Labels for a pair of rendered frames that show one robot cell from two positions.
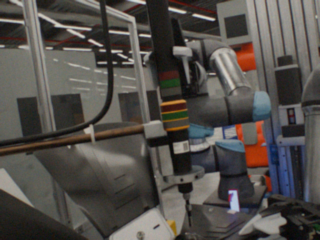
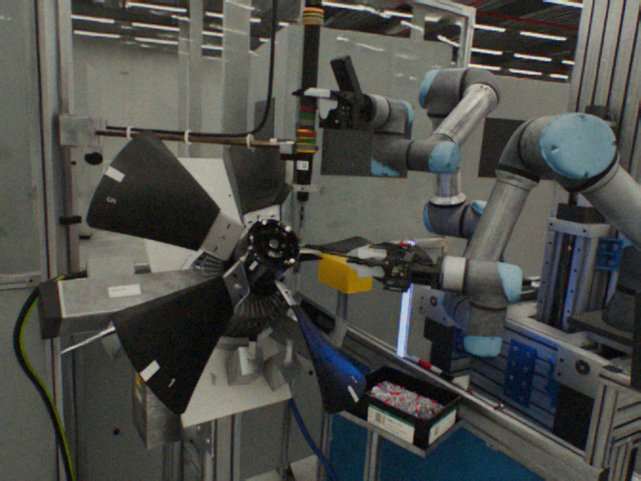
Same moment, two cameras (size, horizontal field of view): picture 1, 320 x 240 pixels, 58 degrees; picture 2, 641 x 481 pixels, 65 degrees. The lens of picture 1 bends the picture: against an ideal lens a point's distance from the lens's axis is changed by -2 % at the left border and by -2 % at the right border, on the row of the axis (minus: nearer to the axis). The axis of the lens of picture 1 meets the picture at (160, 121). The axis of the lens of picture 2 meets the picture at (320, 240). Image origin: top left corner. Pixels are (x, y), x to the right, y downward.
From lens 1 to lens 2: 76 cm
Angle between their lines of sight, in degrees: 32
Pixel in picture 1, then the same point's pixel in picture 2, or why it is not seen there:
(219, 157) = (465, 220)
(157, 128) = (288, 147)
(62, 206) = (295, 223)
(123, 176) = (273, 179)
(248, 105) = (426, 153)
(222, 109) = (402, 152)
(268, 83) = not seen: hidden behind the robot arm
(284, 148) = (553, 234)
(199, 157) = (441, 212)
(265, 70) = not seen: hidden behind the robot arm
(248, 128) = not seen: outside the picture
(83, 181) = (249, 176)
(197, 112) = (380, 149)
